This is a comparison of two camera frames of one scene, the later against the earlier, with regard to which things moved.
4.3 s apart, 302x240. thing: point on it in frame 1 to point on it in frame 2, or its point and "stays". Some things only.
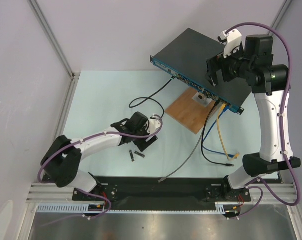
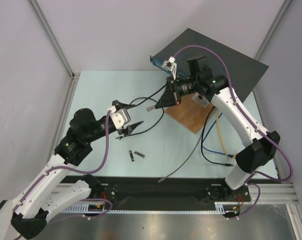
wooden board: [188, 113] stays
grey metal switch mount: [201, 99] stays
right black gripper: [216, 69] to [173, 89]
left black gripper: [142, 144] to [129, 128]
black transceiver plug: [132, 156] stays
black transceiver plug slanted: [139, 154] stays
